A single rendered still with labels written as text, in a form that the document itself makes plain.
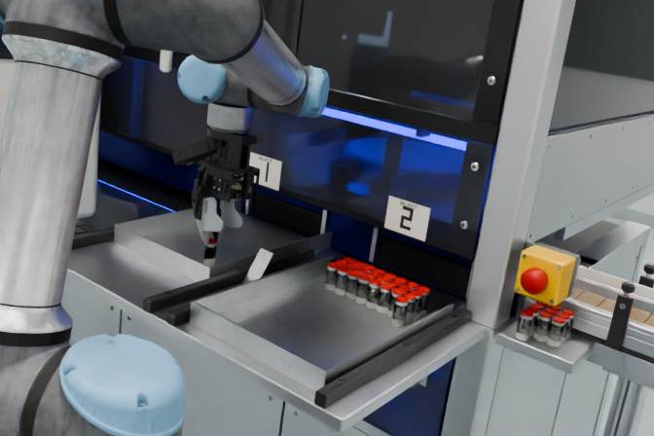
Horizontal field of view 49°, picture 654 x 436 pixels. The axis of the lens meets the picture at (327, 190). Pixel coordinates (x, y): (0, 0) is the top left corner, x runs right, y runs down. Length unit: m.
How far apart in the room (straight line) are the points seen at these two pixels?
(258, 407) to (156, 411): 0.94
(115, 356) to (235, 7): 0.36
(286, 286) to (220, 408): 0.54
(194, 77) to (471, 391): 0.70
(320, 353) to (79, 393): 0.45
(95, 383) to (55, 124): 0.25
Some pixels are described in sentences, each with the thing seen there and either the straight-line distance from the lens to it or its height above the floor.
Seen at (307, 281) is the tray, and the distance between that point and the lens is 1.30.
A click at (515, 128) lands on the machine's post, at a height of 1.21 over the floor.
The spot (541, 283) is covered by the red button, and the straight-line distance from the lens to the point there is 1.15.
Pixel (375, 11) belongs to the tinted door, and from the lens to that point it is 1.30.
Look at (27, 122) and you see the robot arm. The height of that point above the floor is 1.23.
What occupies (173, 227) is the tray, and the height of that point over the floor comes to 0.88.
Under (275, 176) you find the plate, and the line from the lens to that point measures 1.45.
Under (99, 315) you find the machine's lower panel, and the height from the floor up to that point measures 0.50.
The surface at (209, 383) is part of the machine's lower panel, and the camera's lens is 1.73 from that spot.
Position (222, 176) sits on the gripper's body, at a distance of 1.23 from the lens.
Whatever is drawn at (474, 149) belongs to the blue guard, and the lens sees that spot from 1.20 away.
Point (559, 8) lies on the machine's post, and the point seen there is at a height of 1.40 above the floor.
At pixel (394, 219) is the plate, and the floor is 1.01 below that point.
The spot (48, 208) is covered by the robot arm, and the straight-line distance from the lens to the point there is 0.76.
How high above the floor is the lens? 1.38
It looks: 15 degrees down
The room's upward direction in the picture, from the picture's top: 7 degrees clockwise
